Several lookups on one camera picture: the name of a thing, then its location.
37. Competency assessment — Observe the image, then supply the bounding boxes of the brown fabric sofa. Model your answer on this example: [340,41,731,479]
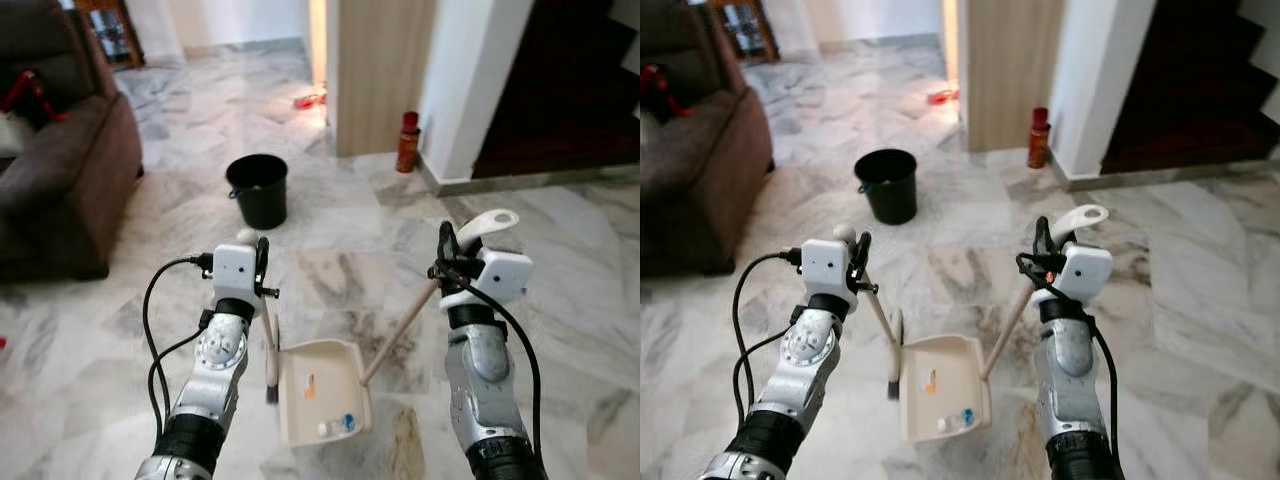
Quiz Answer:
[640,0,774,278]
[0,0,144,281]

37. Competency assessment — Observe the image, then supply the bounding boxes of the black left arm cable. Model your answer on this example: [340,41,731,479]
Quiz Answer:
[732,250,806,441]
[143,255,216,441]

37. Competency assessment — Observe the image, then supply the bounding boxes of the light wood panel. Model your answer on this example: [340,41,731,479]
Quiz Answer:
[325,0,438,158]
[958,0,1066,153]

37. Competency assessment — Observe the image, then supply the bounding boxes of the wooden handled broom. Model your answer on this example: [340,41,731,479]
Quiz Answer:
[832,223,907,401]
[237,228,287,404]

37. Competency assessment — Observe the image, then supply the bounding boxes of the red spray can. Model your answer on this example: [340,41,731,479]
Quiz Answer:
[396,110,421,174]
[1028,106,1051,169]

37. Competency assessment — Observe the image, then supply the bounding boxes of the red strap item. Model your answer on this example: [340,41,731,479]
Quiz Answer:
[0,68,69,126]
[640,62,691,119]

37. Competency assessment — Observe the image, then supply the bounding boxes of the black plastic bucket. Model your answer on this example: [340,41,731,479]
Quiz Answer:
[855,148,919,226]
[225,154,289,231]

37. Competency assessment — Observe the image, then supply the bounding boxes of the beige dustpan white grip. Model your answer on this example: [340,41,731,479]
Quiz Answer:
[900,205,1111,443]
[277,208,521,448]

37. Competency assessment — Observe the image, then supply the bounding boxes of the dark wooden staircase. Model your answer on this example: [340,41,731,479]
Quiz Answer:
[1100,0,1280,176]
[472,0,641,181]

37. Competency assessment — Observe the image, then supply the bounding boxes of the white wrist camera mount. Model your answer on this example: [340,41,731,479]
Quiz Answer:
[1035,245,1114,306]
[212,243,259,306]
[443,250,534,313]
[802,238,851,301]

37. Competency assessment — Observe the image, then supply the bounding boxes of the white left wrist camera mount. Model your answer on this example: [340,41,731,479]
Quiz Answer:
[212,243,259,306]
[802,238,851,301]

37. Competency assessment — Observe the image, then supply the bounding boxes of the dark wooden glass cabinet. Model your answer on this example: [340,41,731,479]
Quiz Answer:
[75,0,131,69]
[708,0,781,64]

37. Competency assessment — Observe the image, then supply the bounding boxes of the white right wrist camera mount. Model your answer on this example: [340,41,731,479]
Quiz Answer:
[1035,245,1114,306]
[443,250,534,313]

